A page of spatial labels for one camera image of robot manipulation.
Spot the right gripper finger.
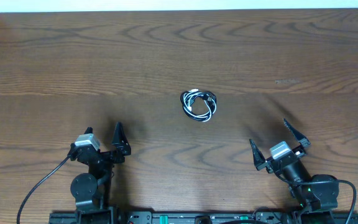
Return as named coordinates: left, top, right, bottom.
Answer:
left=249, top=139, right=266, bottom=170
left=283, top=118, right=311, bottom=148

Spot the black usb cable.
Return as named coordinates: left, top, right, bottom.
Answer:
left=180, top=90, right=218, bottom=122

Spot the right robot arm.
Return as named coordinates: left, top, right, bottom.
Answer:
left=249, top=119, right=339, bottom=223

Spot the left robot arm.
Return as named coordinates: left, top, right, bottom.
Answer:
left=68, top=122, right=131, bottom=223

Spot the left camera cable black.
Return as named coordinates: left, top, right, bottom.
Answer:
left=16, top=156, right=69, bottom=224

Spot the camera cable black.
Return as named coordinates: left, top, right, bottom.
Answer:
left=277, top=174, right=358, bottom=224
left=16, top=156, right=69, bottom=224

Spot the right camera cable black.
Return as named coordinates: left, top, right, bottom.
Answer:
left=277, top=174, right=358, bottom=224

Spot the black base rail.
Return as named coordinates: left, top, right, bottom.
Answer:
left=48, top=211, right=358, bottom=224

